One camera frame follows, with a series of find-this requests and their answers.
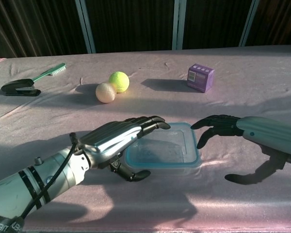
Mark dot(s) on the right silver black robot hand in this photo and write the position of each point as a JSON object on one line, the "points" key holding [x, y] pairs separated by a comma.
{"points": [[264, 131]]}

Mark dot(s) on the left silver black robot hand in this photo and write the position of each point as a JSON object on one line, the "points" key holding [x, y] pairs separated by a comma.
{"points": [[111, 138]]}

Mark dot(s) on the clear plastic container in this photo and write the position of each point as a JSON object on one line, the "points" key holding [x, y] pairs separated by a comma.
{"points": [[174, 171]]}

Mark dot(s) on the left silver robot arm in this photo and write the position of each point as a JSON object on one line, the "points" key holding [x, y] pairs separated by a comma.
{"points": [[14, 189]]}

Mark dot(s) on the small purple cardboard box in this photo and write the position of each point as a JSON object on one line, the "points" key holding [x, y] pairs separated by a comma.
{"points": [[199, 78]]}

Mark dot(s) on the peach coloured ball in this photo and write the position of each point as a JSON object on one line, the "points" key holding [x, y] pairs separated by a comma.
{"points": [[105, 93]]}

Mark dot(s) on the yellow-green tennis ball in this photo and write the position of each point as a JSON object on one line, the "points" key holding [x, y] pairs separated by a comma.
{"points": [[119, 81]]}

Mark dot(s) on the green toothbrush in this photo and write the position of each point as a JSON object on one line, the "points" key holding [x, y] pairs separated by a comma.
{"points": [[47, 72]]}

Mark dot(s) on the black stapler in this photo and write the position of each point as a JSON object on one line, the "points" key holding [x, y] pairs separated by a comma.
{"points": [[19, 88]]}

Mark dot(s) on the white window frame post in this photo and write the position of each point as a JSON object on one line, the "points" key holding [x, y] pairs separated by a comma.
{"points": [[86, 26], [248, 24], [178, 24]]}

